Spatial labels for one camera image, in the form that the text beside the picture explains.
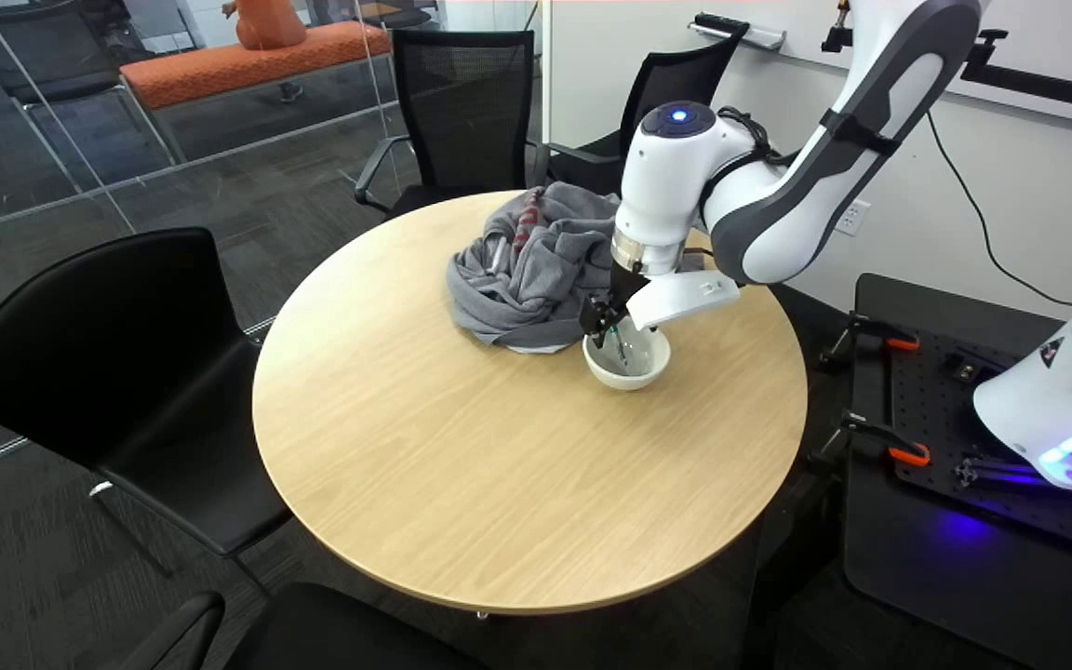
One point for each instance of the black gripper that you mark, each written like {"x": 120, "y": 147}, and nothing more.
{"x": 613, "y": 304}

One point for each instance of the grey marker with green cap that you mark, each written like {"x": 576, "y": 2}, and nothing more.
{"x": 618, "y": 355}

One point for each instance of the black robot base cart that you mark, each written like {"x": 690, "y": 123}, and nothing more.
{"x": 933, "y": 583}

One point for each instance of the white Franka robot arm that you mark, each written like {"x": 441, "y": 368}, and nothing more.
{"x": 673, "y": 174}

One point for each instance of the white ceramic bowl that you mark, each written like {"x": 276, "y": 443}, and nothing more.
{"x": 648, "y": 373}

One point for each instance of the grey crumpled cloth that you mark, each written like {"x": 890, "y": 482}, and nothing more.
{"x": 524, "y": 273}

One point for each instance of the black mesh-back office chair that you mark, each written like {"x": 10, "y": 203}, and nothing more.
{"x": 686, "y": 77}
{"x": 463, "y": 98}

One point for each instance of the black chair with armrest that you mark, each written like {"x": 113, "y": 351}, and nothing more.
{"x": 336, "y": 633}

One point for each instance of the orange upholstered bench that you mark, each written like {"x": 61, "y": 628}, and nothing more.
{"x": 241, "y": 61}

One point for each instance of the orange cushion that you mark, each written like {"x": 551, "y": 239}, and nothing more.
{"x": 268, "y": 25}

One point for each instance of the large black solid-back chair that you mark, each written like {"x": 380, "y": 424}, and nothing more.
{"x": 103, "y": 336}

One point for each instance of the dark chair behind glass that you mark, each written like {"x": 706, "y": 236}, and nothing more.
{"x": 39, "y": 51}

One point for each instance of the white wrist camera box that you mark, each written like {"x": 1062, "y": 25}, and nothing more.
{"x": 686, "y": 298}

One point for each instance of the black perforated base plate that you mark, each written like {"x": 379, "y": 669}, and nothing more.
{"x": 933, "y": 413}

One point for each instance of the black wall-mounted bar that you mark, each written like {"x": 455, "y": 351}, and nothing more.
{"x": 1057, "y": 90}

